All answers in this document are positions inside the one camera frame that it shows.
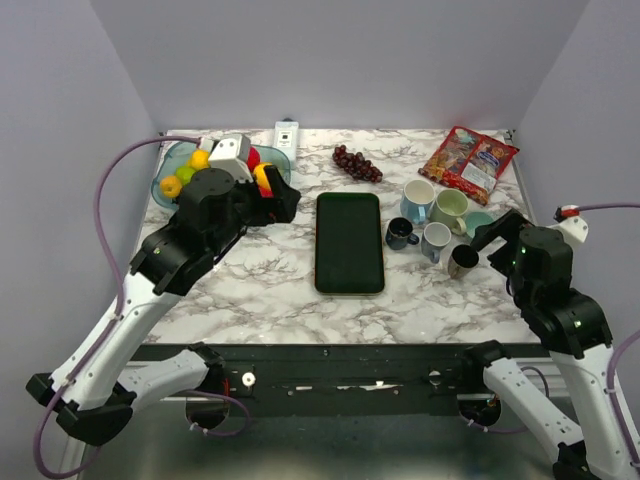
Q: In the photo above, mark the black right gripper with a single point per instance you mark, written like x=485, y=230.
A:
x=508, y=225

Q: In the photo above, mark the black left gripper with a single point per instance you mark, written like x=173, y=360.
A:
x=280, y=208

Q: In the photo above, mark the mint green bird-print mug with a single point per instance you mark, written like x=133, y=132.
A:
x=476, y=219

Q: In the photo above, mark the brown small cup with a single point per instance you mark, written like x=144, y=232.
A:
x=462, y=260

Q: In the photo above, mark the light green ceramic mug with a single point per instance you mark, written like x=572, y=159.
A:
x=449, y=208

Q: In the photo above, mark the grey-blue small cup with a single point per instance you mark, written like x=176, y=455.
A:
x=435, y=238

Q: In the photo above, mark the light blue hexagonal mug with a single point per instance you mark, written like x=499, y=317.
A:
x=417, y=199

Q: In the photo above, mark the dark blue gold-rimmed cup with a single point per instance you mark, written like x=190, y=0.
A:
x=399, y=234

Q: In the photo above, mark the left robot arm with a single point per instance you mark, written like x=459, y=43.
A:
x=92, y=395

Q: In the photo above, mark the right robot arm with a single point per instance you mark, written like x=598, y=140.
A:
x=603, y=442

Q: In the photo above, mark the orange fruit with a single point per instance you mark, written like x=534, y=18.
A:
x=262, y=180
x=170, y=186

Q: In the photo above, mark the red apple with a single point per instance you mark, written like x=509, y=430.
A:
x=254, y=159

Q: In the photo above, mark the red snack packet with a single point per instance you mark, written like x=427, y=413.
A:
x=469, y=162

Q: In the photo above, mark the black rectangular tray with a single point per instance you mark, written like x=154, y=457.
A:
x=348, y=244

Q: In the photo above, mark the loose red grape bunch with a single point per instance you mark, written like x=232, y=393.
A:
x=356, y=165

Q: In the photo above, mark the yellow lemon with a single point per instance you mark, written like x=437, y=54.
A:
x=199, y=160

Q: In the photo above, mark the green lime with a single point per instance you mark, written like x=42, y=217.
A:
x=184, y=174

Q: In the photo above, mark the teal plastic fruit basket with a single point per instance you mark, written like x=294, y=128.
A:
x=179, y=154

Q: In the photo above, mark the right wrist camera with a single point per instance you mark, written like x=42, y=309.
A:
x=572, y=226

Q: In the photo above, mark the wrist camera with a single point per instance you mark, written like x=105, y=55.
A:
x=572, y=226
x=230, y=153

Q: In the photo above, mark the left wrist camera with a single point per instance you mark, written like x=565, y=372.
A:
x=230, y=153

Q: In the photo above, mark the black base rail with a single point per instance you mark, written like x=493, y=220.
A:
x=285, y=380

